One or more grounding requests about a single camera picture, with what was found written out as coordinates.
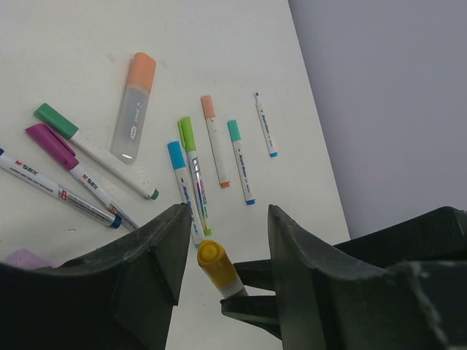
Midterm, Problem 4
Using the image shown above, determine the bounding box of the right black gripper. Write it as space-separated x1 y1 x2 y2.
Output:
335 206 466 266

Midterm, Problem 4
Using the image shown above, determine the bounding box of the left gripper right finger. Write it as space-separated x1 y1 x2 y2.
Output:
268 206 466 349

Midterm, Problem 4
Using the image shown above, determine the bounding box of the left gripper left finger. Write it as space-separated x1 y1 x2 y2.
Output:
1 203 190 349

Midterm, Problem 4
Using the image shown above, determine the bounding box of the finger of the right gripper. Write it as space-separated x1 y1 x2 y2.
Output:
233 260 275 292
220 295 282 339

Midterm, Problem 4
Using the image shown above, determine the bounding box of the yellow cap pen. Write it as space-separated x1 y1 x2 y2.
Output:
197 240 248 299

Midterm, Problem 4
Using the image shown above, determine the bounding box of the teal cap pen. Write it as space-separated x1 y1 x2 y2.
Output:
227 120 255 206

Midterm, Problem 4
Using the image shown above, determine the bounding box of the orange cap pen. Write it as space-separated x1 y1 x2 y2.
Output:
201 95 230 189

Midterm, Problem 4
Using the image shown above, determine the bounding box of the light blue cap pen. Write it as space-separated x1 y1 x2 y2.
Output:
167 141 204 247

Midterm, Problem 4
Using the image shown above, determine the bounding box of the lime green cap pen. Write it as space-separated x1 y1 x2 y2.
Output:
177 117 212 237

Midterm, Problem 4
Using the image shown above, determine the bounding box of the pink highlighter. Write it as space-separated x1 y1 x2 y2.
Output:
4 249 57 270

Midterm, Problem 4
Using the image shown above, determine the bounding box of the blue cap marker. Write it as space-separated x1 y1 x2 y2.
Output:
1 148 121 229

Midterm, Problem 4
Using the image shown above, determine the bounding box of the orange cap highlighter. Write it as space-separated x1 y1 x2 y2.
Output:
110 52 156 165

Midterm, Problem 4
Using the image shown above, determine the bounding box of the magenta cap marker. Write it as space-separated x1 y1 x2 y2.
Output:
25 123 141 232

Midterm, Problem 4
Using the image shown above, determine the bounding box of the green cap marker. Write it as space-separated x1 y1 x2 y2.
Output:
34 103 159 200

